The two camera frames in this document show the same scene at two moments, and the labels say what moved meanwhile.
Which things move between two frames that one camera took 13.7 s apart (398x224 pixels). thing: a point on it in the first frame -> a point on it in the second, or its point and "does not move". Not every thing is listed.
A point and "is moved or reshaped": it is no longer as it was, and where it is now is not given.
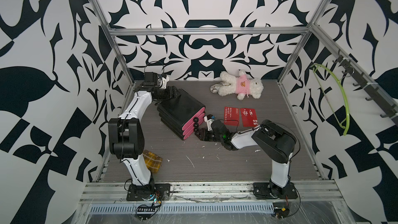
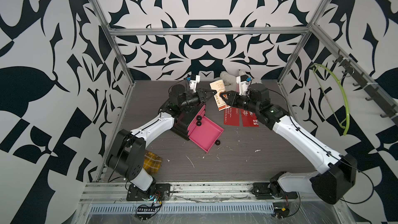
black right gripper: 202,134 -> 232,99
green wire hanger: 347,120 does not move
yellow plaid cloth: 152,161 does not move
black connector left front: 144,212 does not move
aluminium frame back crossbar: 203,30 does not move
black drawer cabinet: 182,115 is moved or reshaped
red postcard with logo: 249,117 does not move
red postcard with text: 231,113 does not move
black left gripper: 171,94 -> 200,97
